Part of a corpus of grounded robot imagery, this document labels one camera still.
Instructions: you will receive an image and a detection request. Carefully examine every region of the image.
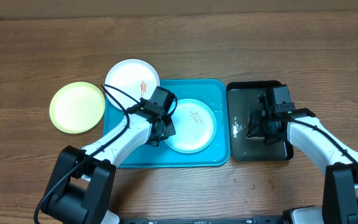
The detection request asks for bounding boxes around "light blue plate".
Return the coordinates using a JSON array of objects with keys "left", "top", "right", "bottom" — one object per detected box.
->
[{"left": 165, "top": 98, "right": 217, "bottom": 154}]

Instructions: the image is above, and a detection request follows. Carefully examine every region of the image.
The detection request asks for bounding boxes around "yellow-green plate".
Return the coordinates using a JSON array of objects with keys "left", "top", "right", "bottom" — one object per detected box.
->
[{"left": 49, "top": 82, "right": 105, "bottom": 134}]

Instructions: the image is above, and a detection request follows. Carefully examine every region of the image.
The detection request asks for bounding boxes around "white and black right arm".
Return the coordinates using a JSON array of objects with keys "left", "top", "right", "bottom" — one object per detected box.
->
[{"left": 247, "top": 106, "right": 358, "bottom": 224}]

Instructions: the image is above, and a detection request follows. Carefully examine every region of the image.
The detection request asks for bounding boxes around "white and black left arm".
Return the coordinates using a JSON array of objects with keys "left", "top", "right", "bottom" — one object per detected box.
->
[{"left": 34, "top": 98, "right": 178, "bottom": 224}]

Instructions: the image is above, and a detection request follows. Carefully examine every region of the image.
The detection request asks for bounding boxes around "black water tray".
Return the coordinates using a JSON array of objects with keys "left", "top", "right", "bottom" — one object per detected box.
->
[{"left": 226, "top": 80, "right": 293, "bottom": 162}]

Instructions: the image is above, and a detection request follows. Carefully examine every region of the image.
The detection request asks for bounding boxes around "teal plastic tray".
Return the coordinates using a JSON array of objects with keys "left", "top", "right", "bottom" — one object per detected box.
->
[{"left": 119, "top": 79, "right": 231, "bottom": 168}]

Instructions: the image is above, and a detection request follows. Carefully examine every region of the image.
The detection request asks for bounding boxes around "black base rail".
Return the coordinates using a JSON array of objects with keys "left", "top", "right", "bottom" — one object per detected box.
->
[{"left": 119, "top": 215, "right": 289, "bottom": 224}]

